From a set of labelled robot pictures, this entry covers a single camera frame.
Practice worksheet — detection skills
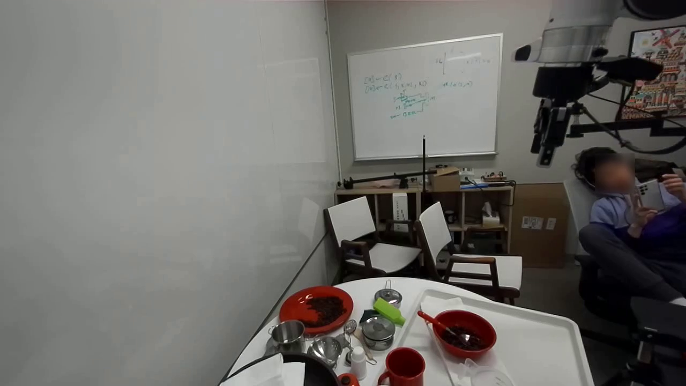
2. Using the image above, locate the large steel cup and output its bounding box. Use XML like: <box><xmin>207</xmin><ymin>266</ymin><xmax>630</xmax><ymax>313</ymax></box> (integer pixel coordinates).
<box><xmin>268</xmin><ymin>320</ymin><xmax>308</xmax><ymax>355</ymax></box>

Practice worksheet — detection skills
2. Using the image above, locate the black vertical pole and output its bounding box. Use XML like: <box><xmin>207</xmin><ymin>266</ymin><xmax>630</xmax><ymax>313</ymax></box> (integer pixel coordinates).
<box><xmin>418</xmin><ymin>134</ymin><xmax>428</xmax><ymax>193</ymax></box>

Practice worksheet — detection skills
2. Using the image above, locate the black wall cable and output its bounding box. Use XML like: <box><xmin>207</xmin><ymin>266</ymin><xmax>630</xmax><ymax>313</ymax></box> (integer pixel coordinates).
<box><xmin>218</xmin><ymin>233</ymin><xmax>332</xmax><ymax>383</ymax></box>

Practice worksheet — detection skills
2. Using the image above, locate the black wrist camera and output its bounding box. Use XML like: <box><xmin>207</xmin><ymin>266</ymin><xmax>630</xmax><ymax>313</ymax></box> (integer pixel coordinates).
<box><xmin>589</xmin><ymin>55</ymin><xmax>664</xmax><ymax>86</ymax></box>

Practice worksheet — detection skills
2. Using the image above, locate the black horizontal rod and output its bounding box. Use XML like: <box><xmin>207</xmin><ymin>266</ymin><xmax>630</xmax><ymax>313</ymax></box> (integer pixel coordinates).
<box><xmin>338</xmin><ymin>167</ymin><xmax>437</xmax><ymax>191</ymax></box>

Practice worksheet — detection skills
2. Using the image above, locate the red bowl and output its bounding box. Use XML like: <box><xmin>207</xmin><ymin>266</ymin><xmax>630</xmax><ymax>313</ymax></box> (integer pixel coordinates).
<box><xmin>431</xmin><ymin>308</ymin><xmax>500</xmax><ymax>362</ymax></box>

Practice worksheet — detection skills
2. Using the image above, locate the red plate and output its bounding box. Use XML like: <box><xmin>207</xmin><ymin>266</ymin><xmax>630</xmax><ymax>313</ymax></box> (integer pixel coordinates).
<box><xmin>276</xmin><ymin>286</ymin><xmax>355</xmax><ymax>338</ymax></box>

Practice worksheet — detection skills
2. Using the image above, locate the white cushioned wooden chair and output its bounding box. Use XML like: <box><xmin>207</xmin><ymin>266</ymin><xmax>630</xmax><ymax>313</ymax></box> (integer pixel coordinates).
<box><xmin>416</xmin><ymin>200</ymin><xmax>525</xmax><ymax>305</ymax></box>
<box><xmin>324</xmin><ymin>195</ymin><xmax>425</xmax><ymax>284</ymax></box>

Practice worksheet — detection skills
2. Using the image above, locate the dark coffee beans heap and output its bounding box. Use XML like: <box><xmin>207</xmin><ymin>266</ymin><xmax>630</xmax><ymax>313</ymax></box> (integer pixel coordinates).
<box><xmin>305</xmin><ymin>295</ymin><xmax>350</xmax><ymax>328</ymax></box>
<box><xmin>443</xmin><ymin>323</ymin><xmax>488</xmax><ymax>349</ymax></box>

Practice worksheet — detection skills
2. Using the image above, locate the seated person in purple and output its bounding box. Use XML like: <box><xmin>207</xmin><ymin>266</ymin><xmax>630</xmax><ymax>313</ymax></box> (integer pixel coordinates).
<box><xmin>575</xmin><ymin>149</ymin><xmax>686</xmax><ymax>305</ymax></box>

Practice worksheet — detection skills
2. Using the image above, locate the red mug cup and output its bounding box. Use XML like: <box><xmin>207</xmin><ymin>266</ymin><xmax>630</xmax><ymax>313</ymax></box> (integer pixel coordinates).
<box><xmin>374</xmin><ymin>346</ymin><xmax>428</xmax><ymax>386</ymax></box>

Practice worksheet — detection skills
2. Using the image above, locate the small white bottle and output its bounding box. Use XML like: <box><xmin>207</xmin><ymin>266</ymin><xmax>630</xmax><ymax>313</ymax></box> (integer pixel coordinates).
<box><xmin>345</xmin><ymin>346</ymin><xmax>370</xmax><ymax>382</ymax></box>

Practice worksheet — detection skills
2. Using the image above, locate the green plastic tool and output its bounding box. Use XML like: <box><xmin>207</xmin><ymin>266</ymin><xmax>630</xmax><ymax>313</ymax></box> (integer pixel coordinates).
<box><xmin>370</xmin><ymin>295</ymin><xmax>407</xmax><ymax>328</ymax></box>

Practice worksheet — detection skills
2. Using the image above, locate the whiteboard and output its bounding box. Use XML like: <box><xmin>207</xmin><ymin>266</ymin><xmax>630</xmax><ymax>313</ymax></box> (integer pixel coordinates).
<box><xmin>345</xmin><ymin>33</ymin><xmax>505</xmax><ymax>162</ymax></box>

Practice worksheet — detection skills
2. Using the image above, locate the large cardboard box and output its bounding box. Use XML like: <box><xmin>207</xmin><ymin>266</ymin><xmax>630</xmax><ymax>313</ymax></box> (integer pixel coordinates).
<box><xmin>507</xmin><ymin>183</ymin><xmax>571</xmax><ymax>271</ymax></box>

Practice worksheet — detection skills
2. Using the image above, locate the black office chair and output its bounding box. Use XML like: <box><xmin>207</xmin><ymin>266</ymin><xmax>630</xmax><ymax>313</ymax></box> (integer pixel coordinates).
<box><xmin>576</xmin><ymin>253</ymin><xmax>686</xmax><ymax>386</ymax></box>

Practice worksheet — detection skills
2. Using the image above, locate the colourful wall poster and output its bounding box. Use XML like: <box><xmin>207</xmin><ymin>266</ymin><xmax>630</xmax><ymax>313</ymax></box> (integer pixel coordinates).
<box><xmin>620</xmin><ymin>24</ymin><xmax>686</xmax><ymax>123</ymax></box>

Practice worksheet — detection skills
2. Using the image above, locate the white plastic tray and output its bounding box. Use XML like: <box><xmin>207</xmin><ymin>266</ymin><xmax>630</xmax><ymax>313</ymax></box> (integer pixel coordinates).
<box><xmin>394</xmin><ymin>288</ymin><xmax>595</xmax><ymax>386</ymax></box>

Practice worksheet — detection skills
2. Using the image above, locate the small glass jar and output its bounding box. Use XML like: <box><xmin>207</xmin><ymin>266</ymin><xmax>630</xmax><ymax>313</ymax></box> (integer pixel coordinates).
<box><xmin>372</xmin><ymin>284</ymin><xmax>405</xmax><ymax>308</ymax></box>

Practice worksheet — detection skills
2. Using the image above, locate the small cardboard box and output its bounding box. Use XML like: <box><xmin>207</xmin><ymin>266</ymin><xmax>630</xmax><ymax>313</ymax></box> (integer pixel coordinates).
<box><xmin>428</xmin><ymin>166</ymin><xmax>462</xmax><ymax>193</ymax></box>

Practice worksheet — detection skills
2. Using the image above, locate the small steel cup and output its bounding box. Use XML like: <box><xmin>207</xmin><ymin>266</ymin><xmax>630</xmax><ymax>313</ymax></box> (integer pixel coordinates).
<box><xmin>308</xmin><ymin>334</ymin><xmax>345</xmax><ymax>368</ymax></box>

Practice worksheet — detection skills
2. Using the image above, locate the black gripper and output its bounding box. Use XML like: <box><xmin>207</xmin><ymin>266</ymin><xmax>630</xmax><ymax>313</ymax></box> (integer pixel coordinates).
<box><xmin>529</xmin><ymin>62</ymin><xmax>595</xmax><ymax>167</ymax></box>

